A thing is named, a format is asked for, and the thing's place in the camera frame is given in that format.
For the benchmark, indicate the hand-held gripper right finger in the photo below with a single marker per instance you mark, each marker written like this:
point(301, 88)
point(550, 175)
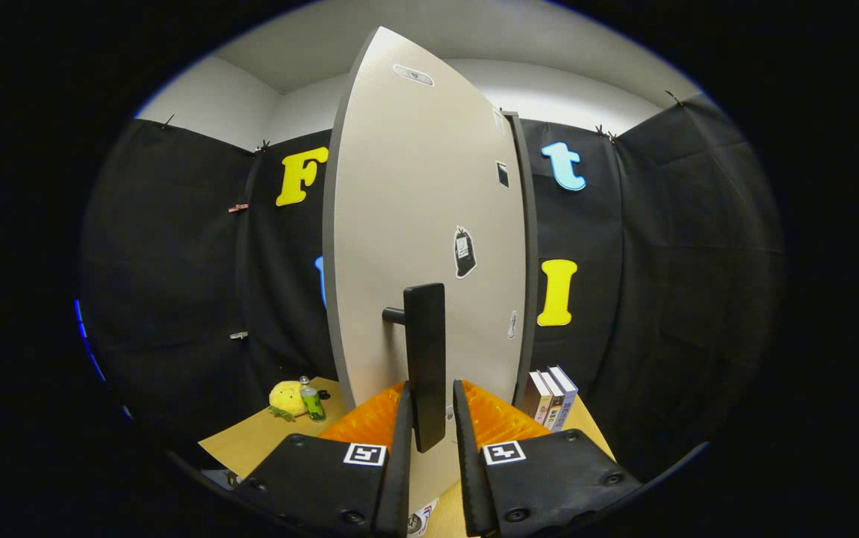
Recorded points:
point(465, 456)

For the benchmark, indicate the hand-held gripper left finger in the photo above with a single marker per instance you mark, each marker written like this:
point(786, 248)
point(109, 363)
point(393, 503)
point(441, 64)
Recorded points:
point(403, 448)

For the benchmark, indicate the grey shoe cabinet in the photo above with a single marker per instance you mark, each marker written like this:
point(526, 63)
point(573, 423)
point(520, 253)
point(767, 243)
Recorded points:
point(528, 261)

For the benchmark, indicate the beige spine book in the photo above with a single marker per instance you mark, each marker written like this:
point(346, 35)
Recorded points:
point(538, 400)

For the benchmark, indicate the green drink bottle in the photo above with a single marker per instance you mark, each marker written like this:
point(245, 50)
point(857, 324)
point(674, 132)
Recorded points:
point(314, 403)

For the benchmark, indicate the blue and white book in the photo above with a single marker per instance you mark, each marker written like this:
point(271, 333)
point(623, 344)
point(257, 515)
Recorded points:
point(565, 392)

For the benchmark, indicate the yellow plush toy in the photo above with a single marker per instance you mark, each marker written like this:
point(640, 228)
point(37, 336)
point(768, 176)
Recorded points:
point(285, 398)

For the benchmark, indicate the black backdrop cloth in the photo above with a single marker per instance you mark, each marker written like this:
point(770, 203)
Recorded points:
point(175, 261)

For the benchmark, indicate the black cloth clip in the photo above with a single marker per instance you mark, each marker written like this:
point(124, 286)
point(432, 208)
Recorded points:
point(673, 97)
point(606, 134)
point(168, 120)
point(262, 145)

